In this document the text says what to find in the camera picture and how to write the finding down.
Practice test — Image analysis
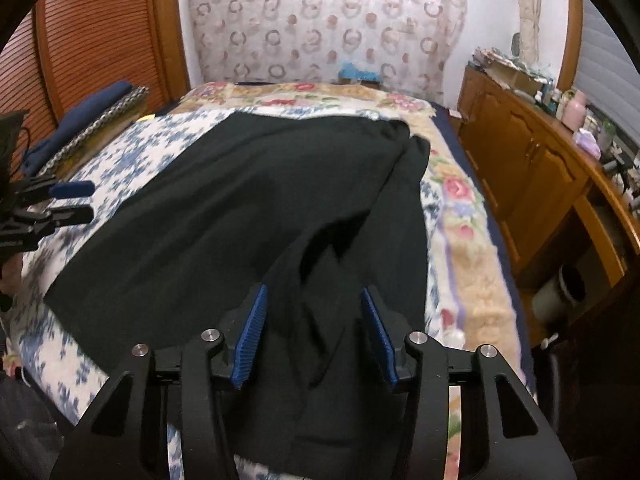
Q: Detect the black Superman t-shirt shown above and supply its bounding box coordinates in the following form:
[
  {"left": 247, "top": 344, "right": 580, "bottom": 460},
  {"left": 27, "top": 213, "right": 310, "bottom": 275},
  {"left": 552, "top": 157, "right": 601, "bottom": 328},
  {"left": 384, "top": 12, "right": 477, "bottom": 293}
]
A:
[{"left": 43, "top": 112, "right": 433, "bottom": 480}]

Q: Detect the person's left hand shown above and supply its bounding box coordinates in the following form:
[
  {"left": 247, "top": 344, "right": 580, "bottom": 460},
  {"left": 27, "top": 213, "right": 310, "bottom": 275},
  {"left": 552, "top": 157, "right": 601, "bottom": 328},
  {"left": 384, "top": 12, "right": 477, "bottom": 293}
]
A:
[{"left": 0, "top": 254, "right": 23, "bottom": 297}]

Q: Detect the floral pink bed blanket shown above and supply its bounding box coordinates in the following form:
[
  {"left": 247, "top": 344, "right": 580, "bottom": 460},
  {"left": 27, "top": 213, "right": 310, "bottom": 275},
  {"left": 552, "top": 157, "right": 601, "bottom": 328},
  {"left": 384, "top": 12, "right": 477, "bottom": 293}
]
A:
[{"left": 171, "top": 80, "right": 532, "bottom": 480}]

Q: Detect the navy blue folded cloth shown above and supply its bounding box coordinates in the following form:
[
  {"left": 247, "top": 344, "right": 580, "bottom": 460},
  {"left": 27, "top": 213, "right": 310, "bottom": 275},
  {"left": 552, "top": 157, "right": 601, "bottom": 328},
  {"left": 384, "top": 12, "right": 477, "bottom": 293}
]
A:
[{"left": 23, "top": 80, "right": 132, "bottom": 177}]

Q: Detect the blue floral white blanket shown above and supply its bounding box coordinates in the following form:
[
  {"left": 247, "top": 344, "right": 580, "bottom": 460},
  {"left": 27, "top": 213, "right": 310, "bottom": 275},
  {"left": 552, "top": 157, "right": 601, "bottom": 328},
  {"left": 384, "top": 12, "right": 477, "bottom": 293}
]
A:
[{"left": 6, "top": 108, "right": 452, "bottom": 480}]

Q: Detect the grey waste bin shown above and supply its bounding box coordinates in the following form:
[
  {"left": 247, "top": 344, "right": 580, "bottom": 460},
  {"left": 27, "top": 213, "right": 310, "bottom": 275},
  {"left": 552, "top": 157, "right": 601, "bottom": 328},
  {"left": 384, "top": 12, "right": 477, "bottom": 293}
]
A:
[{"left": 532, "top": 264, "right": 586, "bottom": 324}]

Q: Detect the black white patterned cloth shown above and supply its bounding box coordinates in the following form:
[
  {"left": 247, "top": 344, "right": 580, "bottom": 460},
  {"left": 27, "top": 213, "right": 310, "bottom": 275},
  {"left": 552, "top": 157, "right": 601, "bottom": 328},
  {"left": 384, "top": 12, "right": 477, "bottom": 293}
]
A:
[{"left": 36, "top": 87, "right": 150, "bottom": 180}]

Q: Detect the wooden sideboard cabinet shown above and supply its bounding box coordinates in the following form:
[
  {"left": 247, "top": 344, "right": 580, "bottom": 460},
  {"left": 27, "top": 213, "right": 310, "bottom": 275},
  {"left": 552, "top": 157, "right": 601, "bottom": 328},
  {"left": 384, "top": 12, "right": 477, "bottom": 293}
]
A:
[{"left": 456, "top": 64, "right": 640, "bottom": 311}]

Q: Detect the wooden louvered wardrobe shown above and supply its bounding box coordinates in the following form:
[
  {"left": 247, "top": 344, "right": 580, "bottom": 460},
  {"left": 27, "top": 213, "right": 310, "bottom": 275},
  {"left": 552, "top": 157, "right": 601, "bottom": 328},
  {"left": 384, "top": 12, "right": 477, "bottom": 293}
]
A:
[{"left": 1, "top": 0, "right": 190, "bottom": 152}]

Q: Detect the pink tissue pack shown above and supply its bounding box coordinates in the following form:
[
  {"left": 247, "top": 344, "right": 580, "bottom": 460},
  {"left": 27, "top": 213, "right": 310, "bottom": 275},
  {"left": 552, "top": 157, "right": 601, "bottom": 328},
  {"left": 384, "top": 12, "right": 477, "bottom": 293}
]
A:
[{"left": 573, "top": 128, "right": 601, "bottom": 160}]

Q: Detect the green translucent bottle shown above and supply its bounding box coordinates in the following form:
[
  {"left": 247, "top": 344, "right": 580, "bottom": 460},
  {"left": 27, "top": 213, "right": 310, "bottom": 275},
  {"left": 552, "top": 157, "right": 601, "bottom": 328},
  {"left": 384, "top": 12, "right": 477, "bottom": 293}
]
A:
[{"left": 598, "top": 119, "right": 616, "bottom": 154}]

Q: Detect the pink thermos bottle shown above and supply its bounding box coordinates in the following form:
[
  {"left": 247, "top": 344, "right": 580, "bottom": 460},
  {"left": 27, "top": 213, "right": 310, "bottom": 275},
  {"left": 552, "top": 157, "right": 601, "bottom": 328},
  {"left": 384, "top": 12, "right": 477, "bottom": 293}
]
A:
[{"left": 561, "top": 90, "right": 587, "bottom": 132}]

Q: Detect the blue item on box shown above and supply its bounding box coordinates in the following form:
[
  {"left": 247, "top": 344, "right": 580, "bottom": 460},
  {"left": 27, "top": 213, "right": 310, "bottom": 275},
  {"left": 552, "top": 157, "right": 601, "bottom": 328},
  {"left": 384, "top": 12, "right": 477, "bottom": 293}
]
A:
[{"left": 338, "top": 63, "right": 381, "bottom": 87}]

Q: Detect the cardboard box with clutter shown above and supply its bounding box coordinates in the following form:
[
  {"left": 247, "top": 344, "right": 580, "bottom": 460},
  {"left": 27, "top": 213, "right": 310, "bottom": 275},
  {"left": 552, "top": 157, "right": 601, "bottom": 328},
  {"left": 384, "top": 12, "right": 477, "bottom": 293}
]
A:
[{"left": 473, "top": 48, "right": 548, "bottom": 96}]

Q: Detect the small white desk fan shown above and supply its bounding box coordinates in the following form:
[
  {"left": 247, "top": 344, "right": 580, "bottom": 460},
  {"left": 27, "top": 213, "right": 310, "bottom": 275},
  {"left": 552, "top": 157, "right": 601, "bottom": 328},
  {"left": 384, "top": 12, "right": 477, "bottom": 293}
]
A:
[{"left": 511, "top": 32, "right": 521, "bottom": 58}]

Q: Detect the grey window blind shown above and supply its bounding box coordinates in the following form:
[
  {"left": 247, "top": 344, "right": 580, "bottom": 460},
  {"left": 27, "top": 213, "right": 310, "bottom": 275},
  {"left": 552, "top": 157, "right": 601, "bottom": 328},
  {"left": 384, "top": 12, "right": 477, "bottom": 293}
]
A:
[{"left": 575, "top": 0, "right": 640, "bottom": 141}]

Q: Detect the circle patterned curtain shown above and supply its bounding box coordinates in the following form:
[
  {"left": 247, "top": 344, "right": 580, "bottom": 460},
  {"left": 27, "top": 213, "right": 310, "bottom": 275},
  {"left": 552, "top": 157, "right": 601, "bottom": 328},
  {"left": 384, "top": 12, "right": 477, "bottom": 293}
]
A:
[{"left": 186, "top": 0, "right": 466, "bottom": 102}]

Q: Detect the tied beige window curtain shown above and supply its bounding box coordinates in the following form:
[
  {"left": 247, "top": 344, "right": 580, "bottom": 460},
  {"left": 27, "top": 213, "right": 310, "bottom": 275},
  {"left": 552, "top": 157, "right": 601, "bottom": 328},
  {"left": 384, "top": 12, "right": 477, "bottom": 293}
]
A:
[{"left": 518, "top": 0, "right": 541, "bottom": 66}]

